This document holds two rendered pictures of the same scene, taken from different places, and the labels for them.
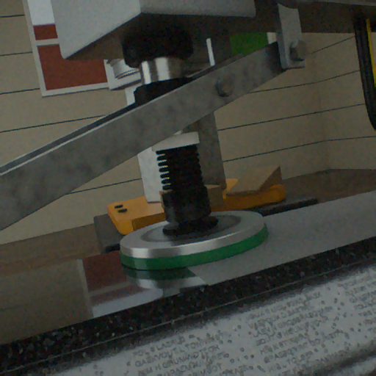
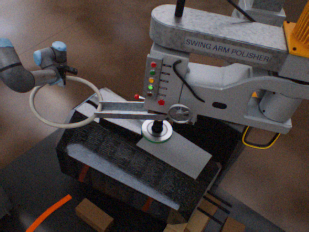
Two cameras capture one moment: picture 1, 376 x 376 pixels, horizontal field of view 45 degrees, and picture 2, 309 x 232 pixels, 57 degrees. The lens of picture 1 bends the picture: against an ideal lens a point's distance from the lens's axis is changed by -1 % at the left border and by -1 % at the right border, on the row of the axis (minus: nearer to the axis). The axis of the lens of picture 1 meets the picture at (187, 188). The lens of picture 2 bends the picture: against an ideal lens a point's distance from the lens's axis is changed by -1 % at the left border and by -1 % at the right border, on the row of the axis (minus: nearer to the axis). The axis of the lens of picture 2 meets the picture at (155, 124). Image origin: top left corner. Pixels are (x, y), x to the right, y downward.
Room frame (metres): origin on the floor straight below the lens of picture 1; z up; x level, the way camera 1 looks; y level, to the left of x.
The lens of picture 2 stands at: (-0.32, -0.88, 2.35)
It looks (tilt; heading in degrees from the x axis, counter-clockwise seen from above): 48 degrees down; 42
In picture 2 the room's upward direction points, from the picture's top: 10 degrees clockwise
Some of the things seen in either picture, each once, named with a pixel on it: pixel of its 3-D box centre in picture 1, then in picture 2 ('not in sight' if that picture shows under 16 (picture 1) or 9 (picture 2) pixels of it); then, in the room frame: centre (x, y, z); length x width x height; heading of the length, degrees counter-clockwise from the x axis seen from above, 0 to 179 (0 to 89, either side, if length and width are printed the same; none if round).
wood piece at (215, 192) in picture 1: (189, 197); not in sight; (1.21, 0.00, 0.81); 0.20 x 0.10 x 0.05; 21
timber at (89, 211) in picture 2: not in sight; (94, 216); (0.14, 0.02, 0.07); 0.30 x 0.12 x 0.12; 106
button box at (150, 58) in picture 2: not in sight; (152, 78); (0.54, -0.01, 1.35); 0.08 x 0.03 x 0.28; 128
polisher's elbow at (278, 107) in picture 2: not in sight; (281, 98); (1.08, -0.51, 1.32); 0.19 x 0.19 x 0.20
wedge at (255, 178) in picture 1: (254, 180); not in sight; (1.35, -0.20, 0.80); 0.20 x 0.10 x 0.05; 149
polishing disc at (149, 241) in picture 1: (191, 231); (156, 129); (0.67, 0.01, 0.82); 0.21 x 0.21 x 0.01
